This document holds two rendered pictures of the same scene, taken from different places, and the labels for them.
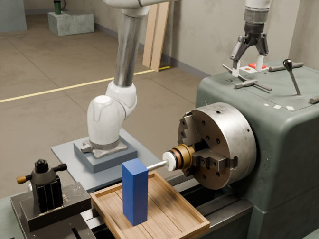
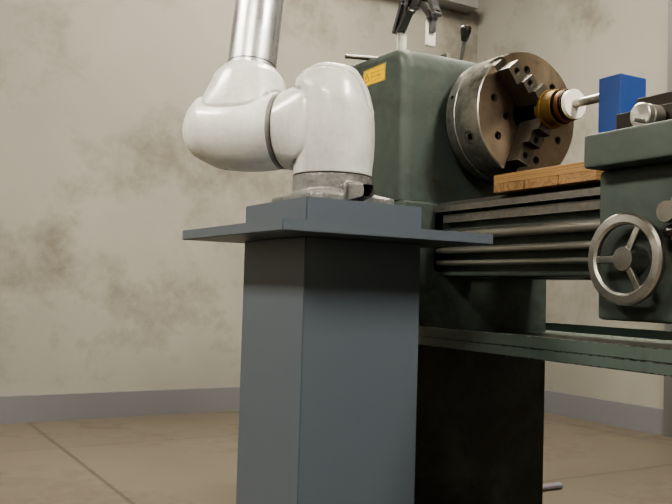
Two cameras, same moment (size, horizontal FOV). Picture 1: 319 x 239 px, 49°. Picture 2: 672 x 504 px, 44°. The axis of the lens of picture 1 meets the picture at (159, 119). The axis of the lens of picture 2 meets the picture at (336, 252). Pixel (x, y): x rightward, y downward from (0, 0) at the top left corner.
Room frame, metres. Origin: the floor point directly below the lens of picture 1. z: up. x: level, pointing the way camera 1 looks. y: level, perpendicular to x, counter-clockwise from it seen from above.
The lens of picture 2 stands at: (1.41, 1.87, 0.64)
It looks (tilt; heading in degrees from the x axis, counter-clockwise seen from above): 3 degrees up; 275
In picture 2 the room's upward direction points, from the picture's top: 2 degrees clockwise
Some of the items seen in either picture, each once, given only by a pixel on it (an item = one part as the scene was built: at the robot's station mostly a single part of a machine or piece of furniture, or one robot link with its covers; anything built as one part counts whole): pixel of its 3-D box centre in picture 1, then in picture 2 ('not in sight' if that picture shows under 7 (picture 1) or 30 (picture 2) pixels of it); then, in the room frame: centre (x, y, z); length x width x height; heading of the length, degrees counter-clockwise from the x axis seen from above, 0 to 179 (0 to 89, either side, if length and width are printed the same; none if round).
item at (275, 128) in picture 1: (276, 124); (414, 147); (1.38, -0.53, 1.06); 0.59 x 0.48 x 0.39; 124
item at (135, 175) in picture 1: (135, 192); (621, 130); (0.95, 0.08, 1.00); 0.08 x 0.06 x 0.23; 34
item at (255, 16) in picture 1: (256, 14); not in sight; (1.39, -0.36, 1.53); 0.09 x 0.09 x 0.06
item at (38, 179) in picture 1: (42, 173); not in sight; (0.86, 0.35, 1.14); 0.08 x 0.08 x 0.03
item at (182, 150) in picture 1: (181, 157); (556, 108); (1.06, -0.08, 1.08); 0.09 x 0.09 x 0.09; 34
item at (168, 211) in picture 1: (146, 211); (602, 184); (0.98, 0.03, 0.89); 0.36 x 0.30 x 0.04; 34
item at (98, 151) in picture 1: (101, 142); (337, 191); (1.54, 0.30, 0.83); 0.22 x 0.18 x 0.06; 126
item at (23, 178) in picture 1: (24, 179); not in sight; (0.83, 0.40, 1.14); 0.04 x 0.02 x 0.02; 124
